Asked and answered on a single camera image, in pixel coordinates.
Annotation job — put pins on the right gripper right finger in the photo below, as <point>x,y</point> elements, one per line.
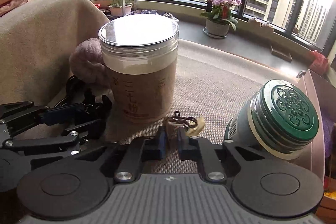
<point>201,151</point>

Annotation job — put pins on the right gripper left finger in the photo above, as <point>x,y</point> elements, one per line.
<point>139,151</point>

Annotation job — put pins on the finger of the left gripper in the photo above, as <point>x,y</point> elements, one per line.
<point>18,117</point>
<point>71,139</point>

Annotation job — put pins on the brown cord star ornament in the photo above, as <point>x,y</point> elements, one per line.
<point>190,125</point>

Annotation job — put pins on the beige sofa blanket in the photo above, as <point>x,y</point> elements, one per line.
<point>37,40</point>

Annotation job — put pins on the green lid glass jar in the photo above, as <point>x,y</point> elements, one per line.
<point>279,118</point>

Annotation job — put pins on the clear lid powder jar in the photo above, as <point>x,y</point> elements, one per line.
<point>140,55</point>

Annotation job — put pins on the brown wooden tray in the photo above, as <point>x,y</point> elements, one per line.
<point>281,53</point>

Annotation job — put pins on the potted pink orchid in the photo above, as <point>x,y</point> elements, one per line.
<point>219,19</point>

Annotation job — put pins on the pink cardboard box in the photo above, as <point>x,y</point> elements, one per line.
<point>322,96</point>

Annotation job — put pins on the pink plastic bag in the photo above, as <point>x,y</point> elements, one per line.
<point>320,63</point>

